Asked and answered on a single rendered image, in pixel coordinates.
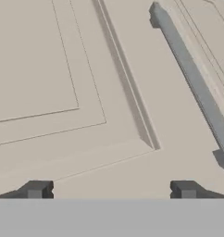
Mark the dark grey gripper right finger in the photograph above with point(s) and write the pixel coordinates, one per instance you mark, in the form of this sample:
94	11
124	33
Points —
184	189

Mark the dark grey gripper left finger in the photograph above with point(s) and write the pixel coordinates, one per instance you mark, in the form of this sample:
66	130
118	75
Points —
36	189

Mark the beige cabinet door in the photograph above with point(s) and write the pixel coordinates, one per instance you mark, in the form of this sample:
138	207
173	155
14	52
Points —
209	34
86	92

